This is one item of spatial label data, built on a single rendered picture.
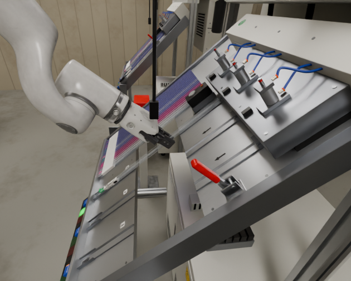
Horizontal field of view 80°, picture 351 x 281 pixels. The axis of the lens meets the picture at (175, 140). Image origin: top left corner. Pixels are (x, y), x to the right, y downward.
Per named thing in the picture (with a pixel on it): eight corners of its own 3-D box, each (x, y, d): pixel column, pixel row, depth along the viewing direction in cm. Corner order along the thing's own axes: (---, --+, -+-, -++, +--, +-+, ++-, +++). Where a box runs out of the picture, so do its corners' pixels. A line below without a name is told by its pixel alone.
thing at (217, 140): (219, 231, 39) (204, 219, 37) (173, 98, 94) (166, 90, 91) (403, 124, 31) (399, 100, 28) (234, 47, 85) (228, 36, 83)
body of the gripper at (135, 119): (125, 106, 50) (162, 130, 55) (127, 91, 58) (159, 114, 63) (108, 129, 52) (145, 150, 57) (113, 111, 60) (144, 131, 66)
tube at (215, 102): (102, 194, 70) (99, 192, 69) (102, 190, 71) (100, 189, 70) (227, 97, 57) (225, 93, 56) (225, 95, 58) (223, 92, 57)
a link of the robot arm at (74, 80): (108, 115, 49) (124, 86, 53) (51, 80, 43) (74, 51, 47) (97, 125, 55) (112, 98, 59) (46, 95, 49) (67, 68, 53)
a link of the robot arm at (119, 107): (119, 99, 49) (130, 106, 50) (122, 87, 56) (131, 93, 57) (100, 125, 52) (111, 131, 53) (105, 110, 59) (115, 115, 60)
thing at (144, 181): (128, 198, 163) (120, 106, 121) (130, 177, 183) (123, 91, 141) (159, 197, 166) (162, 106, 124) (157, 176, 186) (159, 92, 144)
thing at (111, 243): (81, 304, 48) (68, 300, 46) (112, 143, 102) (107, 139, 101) (141, 268, 43) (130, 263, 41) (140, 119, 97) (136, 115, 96)
